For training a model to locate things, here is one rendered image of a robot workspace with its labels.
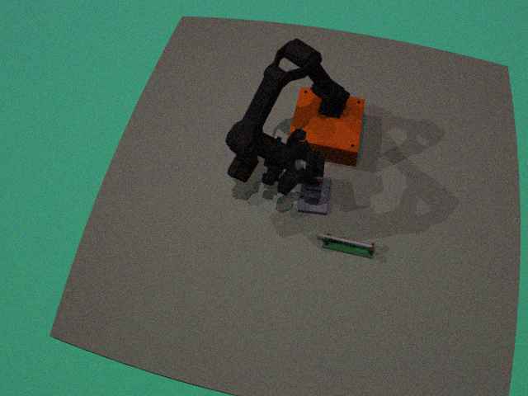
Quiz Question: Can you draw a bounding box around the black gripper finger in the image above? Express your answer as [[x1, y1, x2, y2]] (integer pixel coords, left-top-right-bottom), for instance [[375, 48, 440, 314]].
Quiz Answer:
[[298, 167, 320, 186], [296, 140, 312, 162]]

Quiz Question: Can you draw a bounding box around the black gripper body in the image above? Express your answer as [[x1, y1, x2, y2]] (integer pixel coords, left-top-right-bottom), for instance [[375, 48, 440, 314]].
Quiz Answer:
[[263, 129, 306, 196]]

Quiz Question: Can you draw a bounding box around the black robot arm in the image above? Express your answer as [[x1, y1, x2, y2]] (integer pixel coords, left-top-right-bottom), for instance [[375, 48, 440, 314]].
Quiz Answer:
[[226, 39, 351, 186]]

